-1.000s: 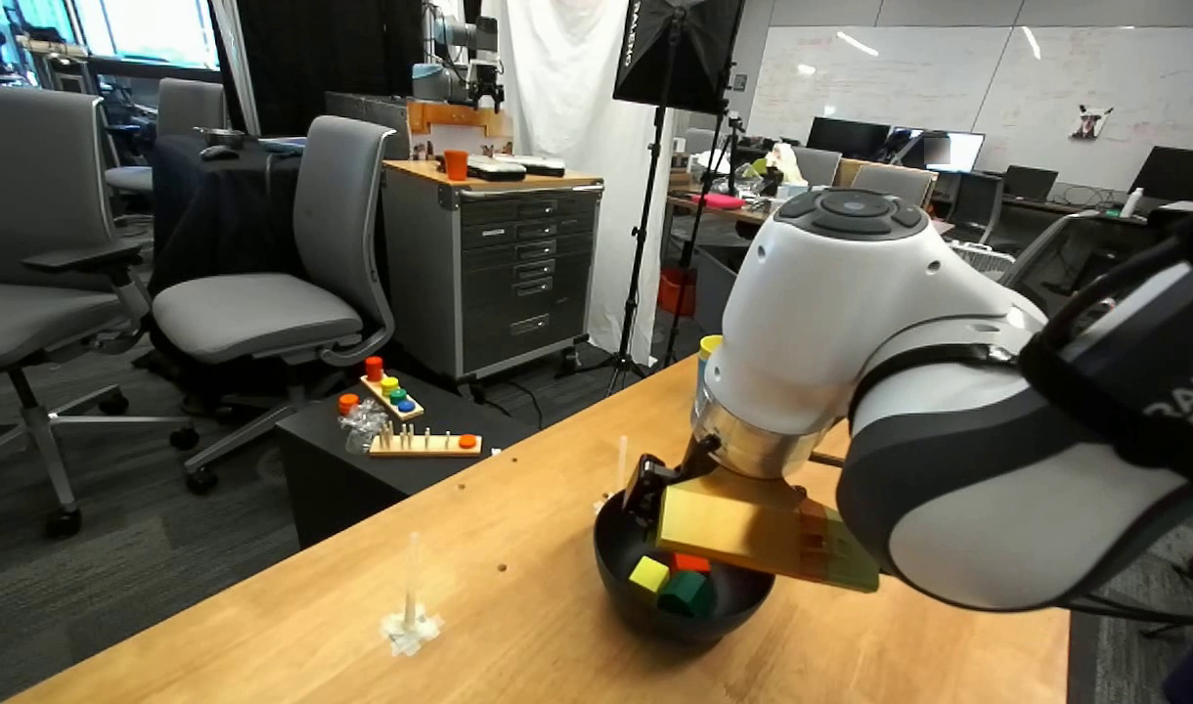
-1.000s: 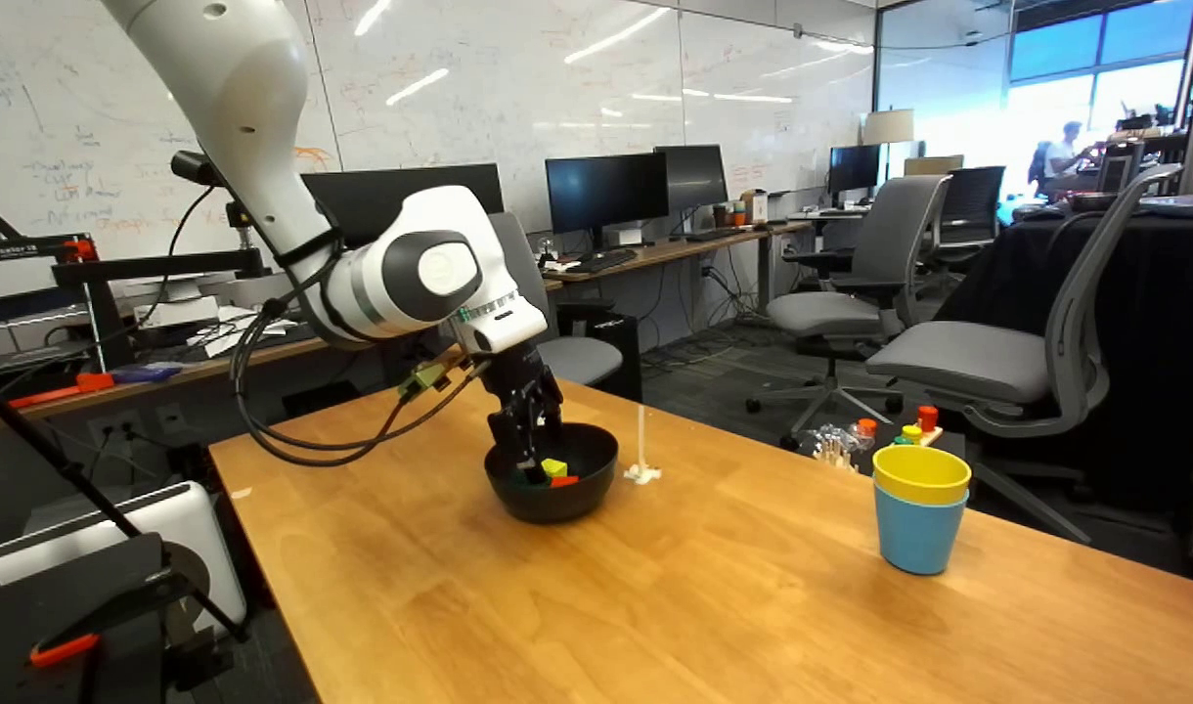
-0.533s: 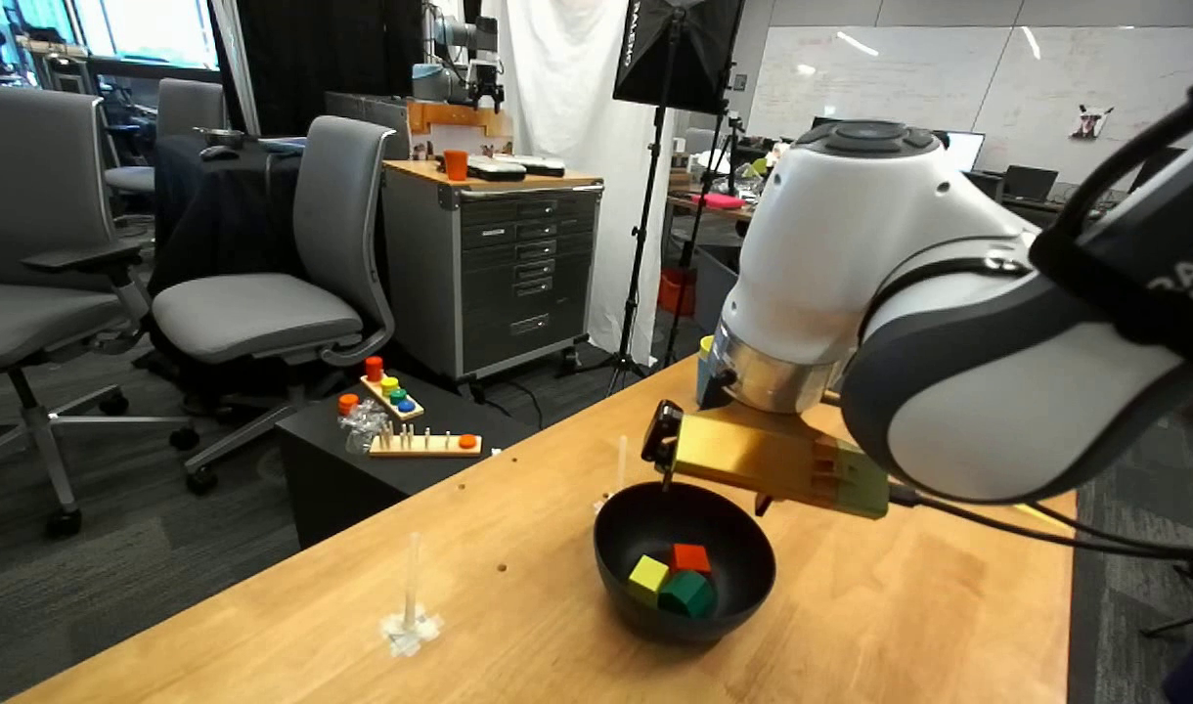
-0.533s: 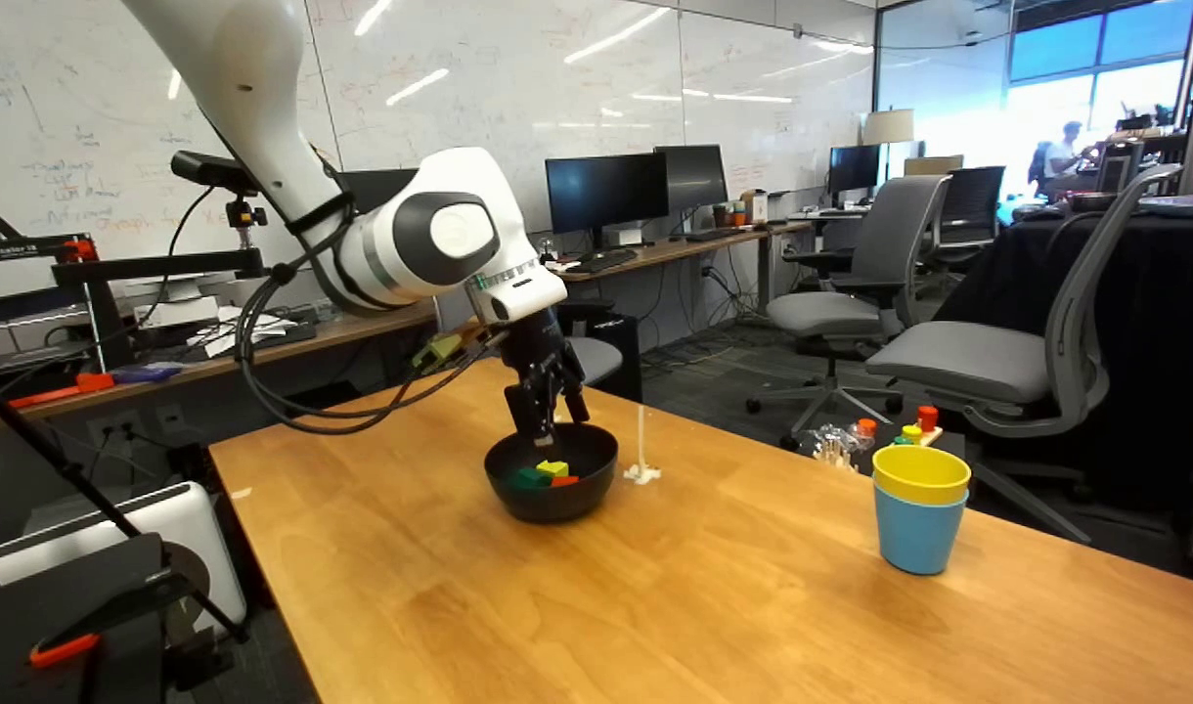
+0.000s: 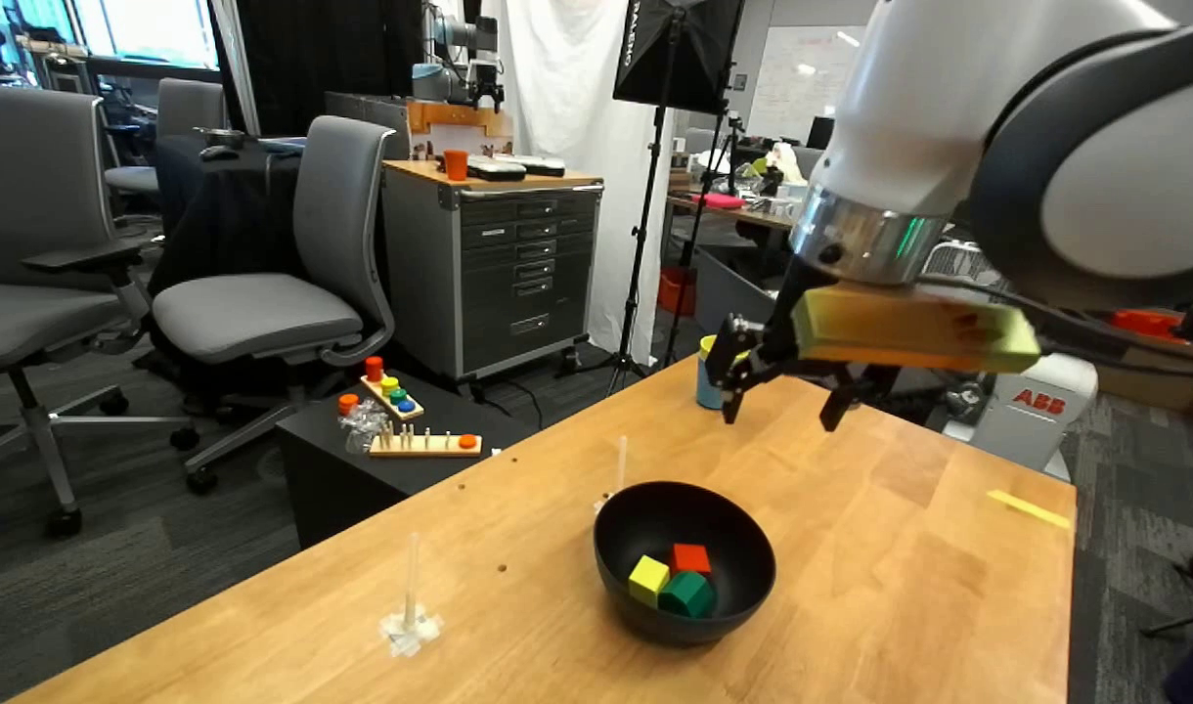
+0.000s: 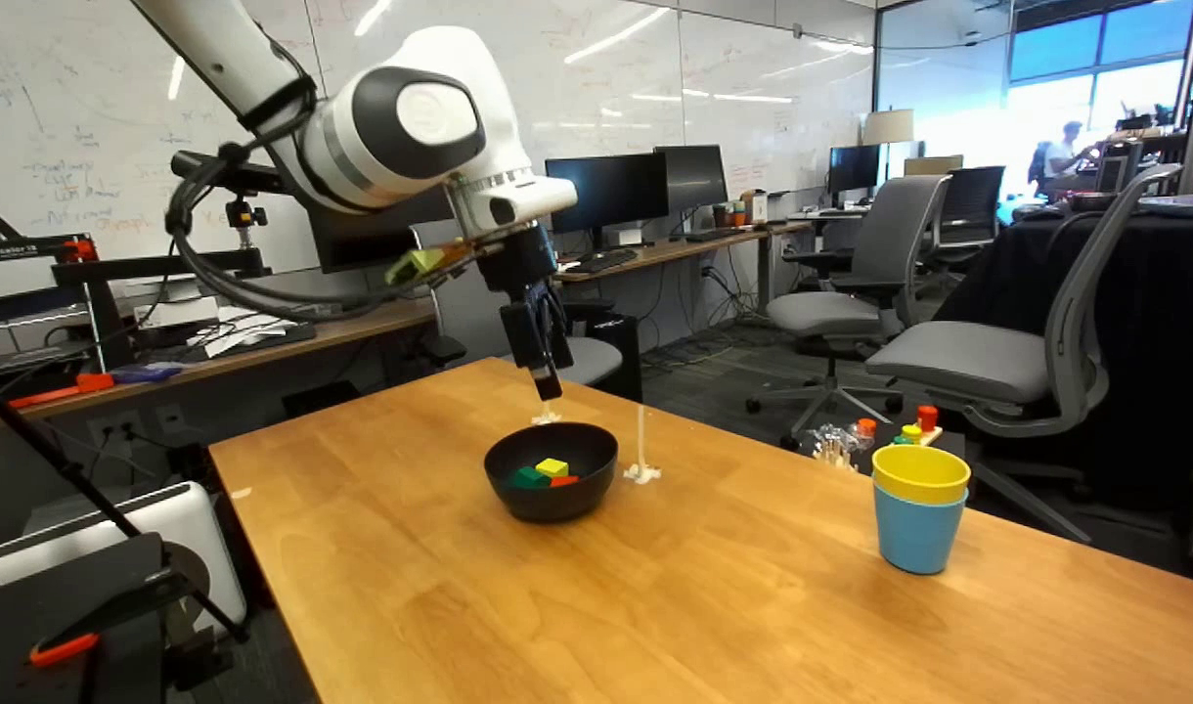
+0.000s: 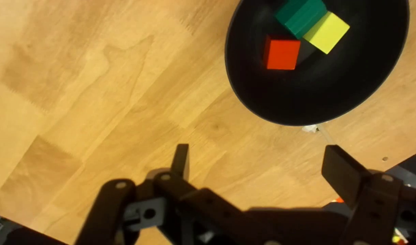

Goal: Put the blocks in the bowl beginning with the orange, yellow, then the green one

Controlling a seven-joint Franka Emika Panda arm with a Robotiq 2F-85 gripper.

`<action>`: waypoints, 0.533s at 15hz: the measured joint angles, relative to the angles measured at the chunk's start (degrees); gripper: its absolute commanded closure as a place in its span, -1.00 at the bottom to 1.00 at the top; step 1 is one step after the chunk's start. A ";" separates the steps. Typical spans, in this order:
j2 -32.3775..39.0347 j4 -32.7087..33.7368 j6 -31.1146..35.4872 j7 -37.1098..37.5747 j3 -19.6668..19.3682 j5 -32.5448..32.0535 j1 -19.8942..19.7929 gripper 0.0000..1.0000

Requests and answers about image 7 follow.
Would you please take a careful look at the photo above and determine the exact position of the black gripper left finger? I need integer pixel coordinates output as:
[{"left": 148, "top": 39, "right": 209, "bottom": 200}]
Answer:
[{"left": 75, "top": 143, "right": 246, "bottom": 245}]

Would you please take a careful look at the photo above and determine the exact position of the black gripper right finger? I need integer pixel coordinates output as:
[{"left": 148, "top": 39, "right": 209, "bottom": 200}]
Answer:
[{"left": 321, "top": 144, "right": 416, "bottom": 245}]

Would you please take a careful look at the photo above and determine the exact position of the black bowl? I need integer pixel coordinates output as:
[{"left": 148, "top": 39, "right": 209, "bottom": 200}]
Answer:
[{"left": 224, "top": 0, "right": 411, "bottom": 126}]

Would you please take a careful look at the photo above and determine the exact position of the orange block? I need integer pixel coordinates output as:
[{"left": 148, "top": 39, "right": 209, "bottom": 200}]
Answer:
[{"left": 265, "top": 38, "right": 303, "bottom": 72}]

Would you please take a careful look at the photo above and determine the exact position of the yellow block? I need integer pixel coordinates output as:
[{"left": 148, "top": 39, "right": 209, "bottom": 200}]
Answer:
[{"left": 302, "top": 11, "right": 352, "bottom": 55}]

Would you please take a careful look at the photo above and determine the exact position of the green block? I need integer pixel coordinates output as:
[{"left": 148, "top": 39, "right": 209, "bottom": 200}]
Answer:
[{"left": 275, "top": 0, "right": 329, "bottom": 39}]

